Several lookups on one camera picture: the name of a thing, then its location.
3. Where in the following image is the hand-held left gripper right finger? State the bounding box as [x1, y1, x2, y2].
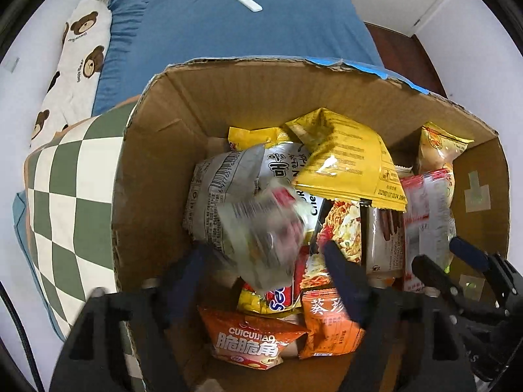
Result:
[321, 239, 477, 392]

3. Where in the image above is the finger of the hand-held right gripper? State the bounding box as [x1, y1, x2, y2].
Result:
[411, 254, 462, 307]
[448, 236, 503, 272]

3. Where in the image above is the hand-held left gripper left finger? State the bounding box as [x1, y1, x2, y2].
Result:
[49, 243, 213, 392]

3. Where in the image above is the red white snack packet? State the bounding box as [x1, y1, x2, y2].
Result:
[398, 168, 457, 290]

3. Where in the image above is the orange snack packet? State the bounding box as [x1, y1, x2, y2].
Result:
[299, 288, 365, 360]

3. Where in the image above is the white face print packet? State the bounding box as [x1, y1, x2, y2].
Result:
[216, 186, 307, 295]

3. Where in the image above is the large yellow cake packet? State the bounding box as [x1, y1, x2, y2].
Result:
[412, 122, 475, 176]

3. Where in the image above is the small yellow snack packet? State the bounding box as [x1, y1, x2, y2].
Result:
[285, 107, 407, 213]

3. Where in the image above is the blue green cardboard box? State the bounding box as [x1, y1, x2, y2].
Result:
[111, 55, 511, 392]

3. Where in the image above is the noodle photo packet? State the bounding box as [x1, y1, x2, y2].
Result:
[300, 198, 364, 292]

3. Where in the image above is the brown stick biscuit packet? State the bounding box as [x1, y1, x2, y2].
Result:
[365, 206, 406, 290]

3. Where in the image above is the grey white snack packet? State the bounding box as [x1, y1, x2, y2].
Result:
[182, 145, 266, 254]

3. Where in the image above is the yellow red snack packet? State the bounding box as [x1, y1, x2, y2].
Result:
[238, 282, 303, 315]

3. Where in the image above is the orange crisps packet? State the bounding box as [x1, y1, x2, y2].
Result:
[198, 305, 309, 370]

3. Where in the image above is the white instant noodle packet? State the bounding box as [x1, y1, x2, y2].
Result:
[257, 141, 328, 229]

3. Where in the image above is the green white checkered mat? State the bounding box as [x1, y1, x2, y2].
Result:
[12, 102, 142, 392]

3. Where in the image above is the flat yellow snack packet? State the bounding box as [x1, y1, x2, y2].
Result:
[228, 126, 303, 152]

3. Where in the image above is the bear print pillow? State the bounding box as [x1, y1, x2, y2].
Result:
[29, 0, 113, 150]

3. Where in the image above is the blue bed sheet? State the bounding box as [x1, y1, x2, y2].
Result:
[92, 0, 385, 117]

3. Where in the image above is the black cable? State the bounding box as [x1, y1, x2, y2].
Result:
[0, 282, 45, 392]

